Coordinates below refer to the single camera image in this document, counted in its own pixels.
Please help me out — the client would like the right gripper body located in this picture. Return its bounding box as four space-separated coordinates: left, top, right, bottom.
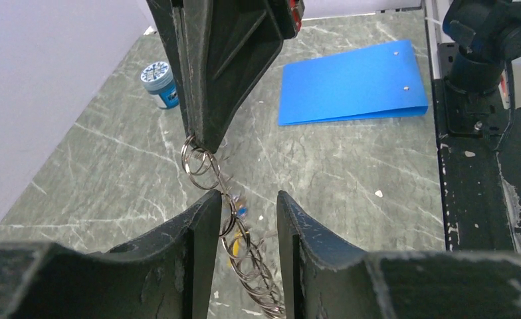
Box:
288 0 305 23

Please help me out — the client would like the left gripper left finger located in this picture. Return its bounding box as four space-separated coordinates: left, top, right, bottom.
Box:
0 190 222 318

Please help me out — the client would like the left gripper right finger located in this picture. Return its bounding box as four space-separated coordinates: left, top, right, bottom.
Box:
276 191 521 318

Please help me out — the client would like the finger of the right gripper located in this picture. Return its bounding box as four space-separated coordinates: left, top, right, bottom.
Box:
148 0 297 153

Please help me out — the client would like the yellow key tag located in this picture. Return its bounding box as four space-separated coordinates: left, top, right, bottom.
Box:
228 237 242 267

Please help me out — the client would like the blue key tag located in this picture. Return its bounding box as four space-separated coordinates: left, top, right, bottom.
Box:
237 207 248 218

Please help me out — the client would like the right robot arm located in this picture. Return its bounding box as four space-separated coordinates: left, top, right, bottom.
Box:
148 1 521 153

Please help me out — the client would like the blue small jar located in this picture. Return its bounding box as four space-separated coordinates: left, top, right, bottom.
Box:
140 61 179 110

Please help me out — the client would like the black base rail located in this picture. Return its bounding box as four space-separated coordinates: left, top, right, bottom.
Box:
433 80 521 253

